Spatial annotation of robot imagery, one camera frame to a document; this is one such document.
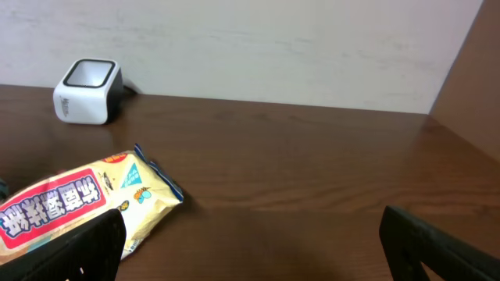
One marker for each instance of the white barcode scanner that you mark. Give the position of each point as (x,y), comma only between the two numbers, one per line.
(90,92)

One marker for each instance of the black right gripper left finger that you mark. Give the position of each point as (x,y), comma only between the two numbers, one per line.
(92,251)

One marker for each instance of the cream snack chips bag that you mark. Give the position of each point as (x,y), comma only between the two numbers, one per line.
(50,208)

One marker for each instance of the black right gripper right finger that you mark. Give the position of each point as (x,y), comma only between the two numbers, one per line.
(410,243)

